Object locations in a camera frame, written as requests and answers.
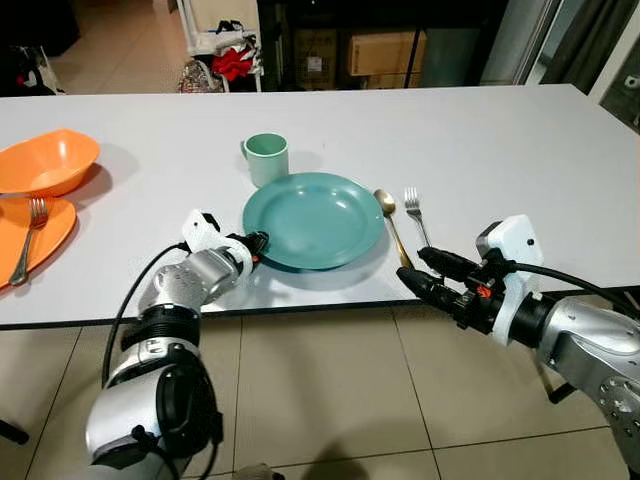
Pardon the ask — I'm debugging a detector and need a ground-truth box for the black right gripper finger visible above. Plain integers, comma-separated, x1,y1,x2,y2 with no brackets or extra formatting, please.
397,268,466,313
418,246,479,283

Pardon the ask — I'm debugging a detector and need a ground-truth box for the teal round plate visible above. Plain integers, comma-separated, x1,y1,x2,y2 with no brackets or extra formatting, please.
242,172,387,272

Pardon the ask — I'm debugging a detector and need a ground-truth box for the short silver fork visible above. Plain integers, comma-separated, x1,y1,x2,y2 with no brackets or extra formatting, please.
404,187,433,251

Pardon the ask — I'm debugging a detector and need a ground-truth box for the teal cup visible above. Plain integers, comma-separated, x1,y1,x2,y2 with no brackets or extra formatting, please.
240,133,291,189

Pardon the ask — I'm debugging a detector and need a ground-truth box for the gold spoon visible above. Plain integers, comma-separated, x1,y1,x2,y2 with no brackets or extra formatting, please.
374,189,415,271

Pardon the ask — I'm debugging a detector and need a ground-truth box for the red cloth item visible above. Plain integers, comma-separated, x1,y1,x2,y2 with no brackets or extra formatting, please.
211,46,257,82

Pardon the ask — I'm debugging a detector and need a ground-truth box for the orange plate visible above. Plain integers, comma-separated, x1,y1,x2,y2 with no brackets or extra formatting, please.
0,196,78,292

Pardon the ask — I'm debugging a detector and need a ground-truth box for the white storage rack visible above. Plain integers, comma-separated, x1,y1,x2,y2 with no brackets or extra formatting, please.
175,0,267,94

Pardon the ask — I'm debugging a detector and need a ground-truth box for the orange bowl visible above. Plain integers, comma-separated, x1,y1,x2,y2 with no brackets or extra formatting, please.
0,128,101,198

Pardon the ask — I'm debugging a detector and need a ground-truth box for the wide brown cardboard box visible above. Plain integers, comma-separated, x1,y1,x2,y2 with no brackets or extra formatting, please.
347,31,427,78

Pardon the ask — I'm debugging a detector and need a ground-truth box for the grey curtain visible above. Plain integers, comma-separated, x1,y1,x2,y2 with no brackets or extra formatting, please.
538,0,627,93

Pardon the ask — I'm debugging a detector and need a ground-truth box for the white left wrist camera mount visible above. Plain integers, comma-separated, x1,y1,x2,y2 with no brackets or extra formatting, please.
180,209,253,283

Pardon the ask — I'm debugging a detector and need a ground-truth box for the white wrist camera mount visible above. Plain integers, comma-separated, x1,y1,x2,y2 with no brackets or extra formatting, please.
180,209,253,283
476,215,547,347

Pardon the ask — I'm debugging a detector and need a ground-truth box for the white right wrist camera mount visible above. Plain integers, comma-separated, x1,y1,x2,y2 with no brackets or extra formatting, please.
476,215,547,347

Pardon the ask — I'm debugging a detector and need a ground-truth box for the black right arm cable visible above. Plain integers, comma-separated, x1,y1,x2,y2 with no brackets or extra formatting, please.
498,261,640,323

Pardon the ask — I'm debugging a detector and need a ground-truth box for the silver fork with long handle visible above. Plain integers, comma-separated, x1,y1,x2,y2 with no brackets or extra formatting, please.
8,198,49,288

